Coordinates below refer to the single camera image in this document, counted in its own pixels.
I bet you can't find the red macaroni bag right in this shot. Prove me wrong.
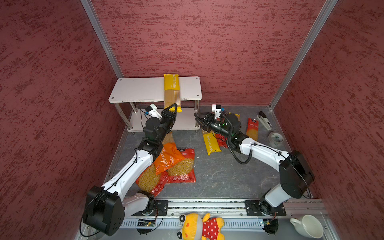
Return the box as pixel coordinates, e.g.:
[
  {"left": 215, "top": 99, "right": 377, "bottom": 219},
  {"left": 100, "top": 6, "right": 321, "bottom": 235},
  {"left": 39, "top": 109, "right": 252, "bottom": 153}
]
[{"left": 167, "top": 148, "right": 196, "bottom": 184}]

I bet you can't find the yellow plush toy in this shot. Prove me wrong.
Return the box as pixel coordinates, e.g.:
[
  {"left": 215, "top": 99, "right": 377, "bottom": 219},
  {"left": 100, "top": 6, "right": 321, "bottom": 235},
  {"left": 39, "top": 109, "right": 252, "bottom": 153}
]
[{"left": 177, "top": 213, "right": 225, "bottom": 240}]

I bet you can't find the white two-tier shelf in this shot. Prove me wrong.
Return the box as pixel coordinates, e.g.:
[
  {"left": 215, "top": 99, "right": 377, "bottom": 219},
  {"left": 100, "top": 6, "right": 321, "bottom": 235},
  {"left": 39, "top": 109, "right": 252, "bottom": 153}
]
[{"left": 109, "top": 77, "right": 202, "bottom": 133}]

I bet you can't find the red macaroni bag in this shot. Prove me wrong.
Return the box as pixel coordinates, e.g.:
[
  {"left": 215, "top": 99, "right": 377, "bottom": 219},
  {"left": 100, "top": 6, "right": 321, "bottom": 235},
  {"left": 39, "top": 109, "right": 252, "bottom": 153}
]
[
  {"left": 167, "top": 148, "right": 196, "bottom": 184},
  {"left": 136, "top": 164, "right": 169, "bottom": 197}
]

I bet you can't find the red spaghetti pack middle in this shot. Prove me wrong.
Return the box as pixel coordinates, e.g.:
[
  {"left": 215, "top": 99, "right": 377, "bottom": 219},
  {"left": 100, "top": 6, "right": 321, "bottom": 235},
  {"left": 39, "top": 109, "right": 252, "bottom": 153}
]
[{"left": 214, "top": 134, "right": 228, "bottom": 149}]

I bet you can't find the grey tape roll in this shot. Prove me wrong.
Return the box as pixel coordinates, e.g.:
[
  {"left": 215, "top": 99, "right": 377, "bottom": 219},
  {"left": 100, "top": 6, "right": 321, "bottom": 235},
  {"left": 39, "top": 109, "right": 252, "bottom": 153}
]
[{"left": 268, "top": 131, "right": 285, "bottom": 148}]

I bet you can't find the red spaghetti pack right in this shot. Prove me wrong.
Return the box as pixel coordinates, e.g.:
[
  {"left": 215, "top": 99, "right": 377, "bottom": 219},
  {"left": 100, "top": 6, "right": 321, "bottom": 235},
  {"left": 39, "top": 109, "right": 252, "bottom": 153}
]
[{"left": 246, "top": 118, "right": 259, "bottom": 141}]

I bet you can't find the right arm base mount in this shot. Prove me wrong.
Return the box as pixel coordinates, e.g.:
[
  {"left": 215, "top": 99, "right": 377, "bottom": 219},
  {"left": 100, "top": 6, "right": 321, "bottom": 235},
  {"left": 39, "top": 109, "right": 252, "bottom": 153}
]
[{"left": 245, "top": 200, "right": 287, "bottom": 217}]

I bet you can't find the red macaroni bag left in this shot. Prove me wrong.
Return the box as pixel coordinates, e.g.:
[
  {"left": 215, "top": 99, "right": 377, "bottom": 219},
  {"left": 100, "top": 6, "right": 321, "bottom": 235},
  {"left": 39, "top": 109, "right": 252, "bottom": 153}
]
[{"left": 136, "top": 164, "right": 169, "bottom": 197}]

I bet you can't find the red spaghetti pack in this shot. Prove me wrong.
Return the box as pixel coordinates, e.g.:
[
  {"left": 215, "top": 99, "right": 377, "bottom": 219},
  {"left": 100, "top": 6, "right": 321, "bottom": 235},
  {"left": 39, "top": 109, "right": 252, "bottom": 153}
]
[
  {"left": 214, "top": 134, "right": 228, "bottom": 149},
  {"left": 246, "top": 118, "right": 259, "bottom": 141}
]

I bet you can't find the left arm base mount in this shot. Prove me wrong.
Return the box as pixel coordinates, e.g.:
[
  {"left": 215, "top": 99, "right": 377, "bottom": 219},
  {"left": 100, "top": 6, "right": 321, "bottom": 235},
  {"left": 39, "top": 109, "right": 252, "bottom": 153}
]
[{"left": 138, "top": 200, "right": 169, "bottom": 217}]

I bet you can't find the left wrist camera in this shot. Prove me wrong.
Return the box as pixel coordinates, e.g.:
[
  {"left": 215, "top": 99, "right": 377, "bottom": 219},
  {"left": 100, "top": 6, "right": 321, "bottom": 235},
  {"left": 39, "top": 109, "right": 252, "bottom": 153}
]
[{"left": 146, "top": 104, "right": 162, "bottom": 119}]

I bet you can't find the orange pasta bag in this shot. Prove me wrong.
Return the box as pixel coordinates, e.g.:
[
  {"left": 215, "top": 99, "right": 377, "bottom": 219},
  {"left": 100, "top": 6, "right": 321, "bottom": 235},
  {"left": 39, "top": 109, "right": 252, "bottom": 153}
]
[{"left": 154, "top": 132, "right": 185, "bottom": 175}]

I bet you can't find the white black stapler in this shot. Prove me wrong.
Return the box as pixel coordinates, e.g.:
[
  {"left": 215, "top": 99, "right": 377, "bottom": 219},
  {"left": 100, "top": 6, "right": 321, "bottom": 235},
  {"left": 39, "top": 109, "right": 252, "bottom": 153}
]
[{"left": 257, "top": 111, "right": 273, "bottom": 131}]

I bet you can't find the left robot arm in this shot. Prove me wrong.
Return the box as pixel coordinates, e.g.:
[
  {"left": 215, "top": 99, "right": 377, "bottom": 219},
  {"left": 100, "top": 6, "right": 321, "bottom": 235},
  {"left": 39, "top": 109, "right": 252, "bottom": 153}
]
[{"left": 81, "top": 104, "right": 177, "bottom": 236}]

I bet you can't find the white ceramic cup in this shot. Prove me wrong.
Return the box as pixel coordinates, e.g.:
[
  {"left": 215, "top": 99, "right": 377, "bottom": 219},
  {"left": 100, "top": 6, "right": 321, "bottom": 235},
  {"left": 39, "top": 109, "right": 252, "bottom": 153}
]
[{"left": 290, "top": 215, "right": 324, "bottom": 239}]

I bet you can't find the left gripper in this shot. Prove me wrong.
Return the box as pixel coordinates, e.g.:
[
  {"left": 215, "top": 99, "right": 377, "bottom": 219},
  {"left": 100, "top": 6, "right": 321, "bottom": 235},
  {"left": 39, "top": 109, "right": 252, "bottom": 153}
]
[{"left": 157, "top": 102, "right": 177, "bottom": 142}]

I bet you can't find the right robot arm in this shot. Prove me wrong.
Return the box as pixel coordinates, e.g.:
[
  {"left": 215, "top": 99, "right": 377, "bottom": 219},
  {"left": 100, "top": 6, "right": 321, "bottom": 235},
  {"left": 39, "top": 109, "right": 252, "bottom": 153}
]
[{"left": 194, "top": 112, "right": 315, "bottom": 216}]

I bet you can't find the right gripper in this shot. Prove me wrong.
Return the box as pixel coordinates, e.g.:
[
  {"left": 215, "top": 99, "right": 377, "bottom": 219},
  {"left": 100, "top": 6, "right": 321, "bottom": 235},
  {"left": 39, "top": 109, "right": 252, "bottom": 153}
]
[{"left": 194, "top": 111, "right": 232, "bottom": 138}]

